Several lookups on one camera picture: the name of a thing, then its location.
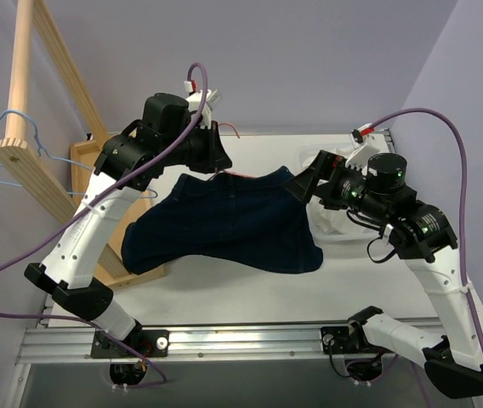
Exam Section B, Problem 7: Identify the pink wire hanger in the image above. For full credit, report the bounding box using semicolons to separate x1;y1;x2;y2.
209;122;256;180

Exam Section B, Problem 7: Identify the dark navy garment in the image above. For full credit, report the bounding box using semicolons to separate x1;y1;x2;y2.
121;167;324;275

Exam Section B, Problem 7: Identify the light blue wire hanger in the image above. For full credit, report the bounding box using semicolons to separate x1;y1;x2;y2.
0;109;158;201

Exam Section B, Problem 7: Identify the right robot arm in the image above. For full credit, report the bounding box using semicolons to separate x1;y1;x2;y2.
285;150;483;399

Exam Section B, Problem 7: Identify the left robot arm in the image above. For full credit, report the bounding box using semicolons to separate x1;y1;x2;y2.
25;90;232;356

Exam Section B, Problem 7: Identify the clear plastic basket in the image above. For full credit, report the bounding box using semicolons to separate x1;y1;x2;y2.
296;144;378;244

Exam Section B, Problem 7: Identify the wooden clothes rack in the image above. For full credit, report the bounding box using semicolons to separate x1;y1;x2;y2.
0;1;166;289

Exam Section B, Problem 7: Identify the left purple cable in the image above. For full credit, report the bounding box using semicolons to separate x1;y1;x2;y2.
0;62;208;388

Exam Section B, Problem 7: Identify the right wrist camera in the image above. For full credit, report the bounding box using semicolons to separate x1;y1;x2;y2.
345;123;379;171

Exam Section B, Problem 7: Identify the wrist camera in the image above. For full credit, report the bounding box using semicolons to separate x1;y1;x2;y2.
345;123;379;171
180;80;223;128

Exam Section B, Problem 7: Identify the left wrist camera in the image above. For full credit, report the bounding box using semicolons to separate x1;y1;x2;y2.
180;80;223;128

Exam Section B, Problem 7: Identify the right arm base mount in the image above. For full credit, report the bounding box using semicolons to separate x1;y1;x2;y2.
320;326;398;388

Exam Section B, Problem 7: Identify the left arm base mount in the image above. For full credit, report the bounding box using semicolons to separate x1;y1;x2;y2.
90;326;171;388

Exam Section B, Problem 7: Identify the aluminium mounting rail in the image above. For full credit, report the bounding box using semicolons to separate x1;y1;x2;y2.
15;319;446;365

